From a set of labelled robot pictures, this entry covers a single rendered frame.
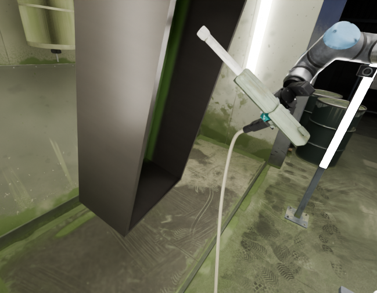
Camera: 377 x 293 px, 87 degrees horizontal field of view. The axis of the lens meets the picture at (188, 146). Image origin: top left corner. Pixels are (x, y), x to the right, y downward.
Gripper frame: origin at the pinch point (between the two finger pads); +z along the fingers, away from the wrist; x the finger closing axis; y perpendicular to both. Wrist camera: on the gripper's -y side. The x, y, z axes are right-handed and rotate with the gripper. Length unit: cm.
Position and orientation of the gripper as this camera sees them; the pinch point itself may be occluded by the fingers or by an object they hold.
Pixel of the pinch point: (271, 120)
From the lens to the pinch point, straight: 73.4
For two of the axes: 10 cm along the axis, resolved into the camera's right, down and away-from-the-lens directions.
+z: -6.2, 7.2, -3.0
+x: -7.1, -6.8, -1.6
